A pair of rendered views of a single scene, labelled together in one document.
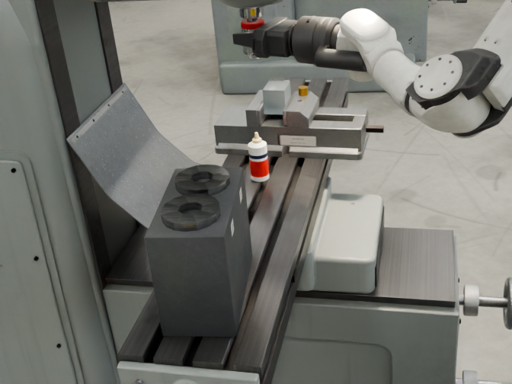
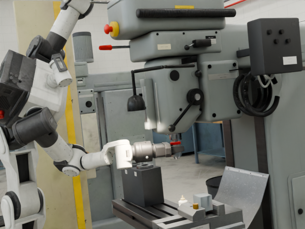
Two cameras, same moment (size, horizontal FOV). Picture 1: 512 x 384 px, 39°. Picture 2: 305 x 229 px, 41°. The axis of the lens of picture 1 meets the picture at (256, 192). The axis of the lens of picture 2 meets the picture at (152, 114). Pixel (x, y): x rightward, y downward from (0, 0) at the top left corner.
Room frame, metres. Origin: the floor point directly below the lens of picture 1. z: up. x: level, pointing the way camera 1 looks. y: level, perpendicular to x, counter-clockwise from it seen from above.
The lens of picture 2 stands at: (2.65, -1.24, 1.49)
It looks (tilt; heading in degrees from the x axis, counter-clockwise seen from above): 3 degrees down; 139
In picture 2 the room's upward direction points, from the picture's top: 6 degrees counter-clockwise
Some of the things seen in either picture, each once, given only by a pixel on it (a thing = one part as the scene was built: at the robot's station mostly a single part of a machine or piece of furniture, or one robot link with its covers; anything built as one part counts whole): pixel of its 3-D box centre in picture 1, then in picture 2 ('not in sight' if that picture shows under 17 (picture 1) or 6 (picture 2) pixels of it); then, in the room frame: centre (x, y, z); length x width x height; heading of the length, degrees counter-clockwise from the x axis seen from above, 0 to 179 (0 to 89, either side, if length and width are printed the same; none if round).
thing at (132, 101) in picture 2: not in sight; (135, 102); (1.40, -0.23, 1.46); 0.07 x 0.07 x 0.06
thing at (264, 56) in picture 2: not in sight; (276, 46); (1.80, 0.18, 1.62); 0.20 x 0.09 x 0.21; 75
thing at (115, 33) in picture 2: not in sight; (114, 28); (1.34, -0.25, 1.76); 0.06 x 0.02 x 0.06; 165
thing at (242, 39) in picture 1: (245, 40); not in sight; (1.37, -0.01, 1.24); 0.06 x 0.02 x 0.03; 57
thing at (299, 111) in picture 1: (301, 108); (191, 211); (1.55, -0.12, 1.01); 0.12 x 0.06 x 0.04; 162
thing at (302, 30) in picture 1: (294, 40); (155, 151); (1.35, -0.10, 1.24); 0.13 x 0.12 x 0.10; 147
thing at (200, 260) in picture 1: (203, 245); (141, 182); (0.99, 0.09, 1.02); 0.22 x 0.12 x 0.20; 171
